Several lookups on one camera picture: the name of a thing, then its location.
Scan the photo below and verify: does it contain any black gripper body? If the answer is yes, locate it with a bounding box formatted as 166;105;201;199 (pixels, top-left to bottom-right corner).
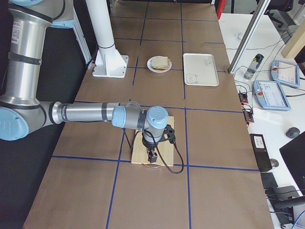
142;132;158;153

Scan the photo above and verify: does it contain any white round plate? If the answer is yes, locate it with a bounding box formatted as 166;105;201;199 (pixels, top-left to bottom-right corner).
147;56;172;73

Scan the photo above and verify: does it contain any bread slice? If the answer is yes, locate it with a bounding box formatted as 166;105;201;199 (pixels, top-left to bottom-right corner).
152;62;172;71
151;56;170;69

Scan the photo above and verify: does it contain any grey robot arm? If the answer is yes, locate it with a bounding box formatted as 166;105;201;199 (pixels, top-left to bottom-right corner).
0;0;169;163

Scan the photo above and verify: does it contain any wooden cutting board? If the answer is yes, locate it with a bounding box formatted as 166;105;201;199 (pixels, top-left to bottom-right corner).
131;115;174;167

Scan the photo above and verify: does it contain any cream bear tray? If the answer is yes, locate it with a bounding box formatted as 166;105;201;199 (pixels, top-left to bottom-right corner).
183;53;219;86

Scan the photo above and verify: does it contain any white pillar with base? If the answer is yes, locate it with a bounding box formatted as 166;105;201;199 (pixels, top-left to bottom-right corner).
86;0;129;78

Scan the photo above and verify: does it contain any orange black connector strip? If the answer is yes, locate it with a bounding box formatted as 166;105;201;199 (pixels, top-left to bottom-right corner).
238;92;254;125

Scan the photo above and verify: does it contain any black power box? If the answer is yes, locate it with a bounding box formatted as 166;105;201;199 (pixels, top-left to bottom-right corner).
249;134;272;172

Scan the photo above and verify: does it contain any clear water bottle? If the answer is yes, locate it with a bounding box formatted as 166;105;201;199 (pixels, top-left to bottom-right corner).
244;53;264;80

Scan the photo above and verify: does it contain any near teach pendant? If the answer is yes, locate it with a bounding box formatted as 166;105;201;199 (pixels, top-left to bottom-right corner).
253;80;291;111

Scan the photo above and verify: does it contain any teach pendant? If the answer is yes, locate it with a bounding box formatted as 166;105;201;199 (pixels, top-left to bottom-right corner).
270;60;300;88
253;80;291;111

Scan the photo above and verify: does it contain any black monitor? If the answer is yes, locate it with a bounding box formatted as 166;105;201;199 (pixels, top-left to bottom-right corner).
280;135;305;194

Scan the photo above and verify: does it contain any black computer mouse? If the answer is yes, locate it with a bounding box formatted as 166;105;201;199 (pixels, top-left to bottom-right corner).
285;127;300;139

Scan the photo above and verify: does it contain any far teach pendant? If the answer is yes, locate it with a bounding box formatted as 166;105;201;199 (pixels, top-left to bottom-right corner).
270;60;300;88

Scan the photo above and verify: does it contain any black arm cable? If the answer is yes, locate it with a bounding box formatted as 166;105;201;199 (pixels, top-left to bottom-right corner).
122;126;184;174

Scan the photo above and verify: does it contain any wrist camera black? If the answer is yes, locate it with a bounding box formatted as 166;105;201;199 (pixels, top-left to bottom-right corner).
160;124;176;145

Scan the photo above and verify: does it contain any aluminium frame post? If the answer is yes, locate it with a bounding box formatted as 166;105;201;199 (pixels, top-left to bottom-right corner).
228;0;270;74

